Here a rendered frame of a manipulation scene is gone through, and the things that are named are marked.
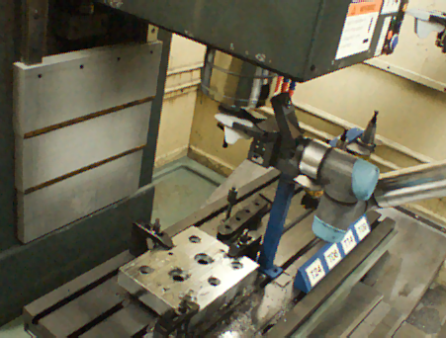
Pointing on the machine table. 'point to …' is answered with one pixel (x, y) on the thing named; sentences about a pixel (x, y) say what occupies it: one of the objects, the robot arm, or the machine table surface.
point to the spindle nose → (235, 81)
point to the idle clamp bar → (241, 220)
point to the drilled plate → (232, 282)
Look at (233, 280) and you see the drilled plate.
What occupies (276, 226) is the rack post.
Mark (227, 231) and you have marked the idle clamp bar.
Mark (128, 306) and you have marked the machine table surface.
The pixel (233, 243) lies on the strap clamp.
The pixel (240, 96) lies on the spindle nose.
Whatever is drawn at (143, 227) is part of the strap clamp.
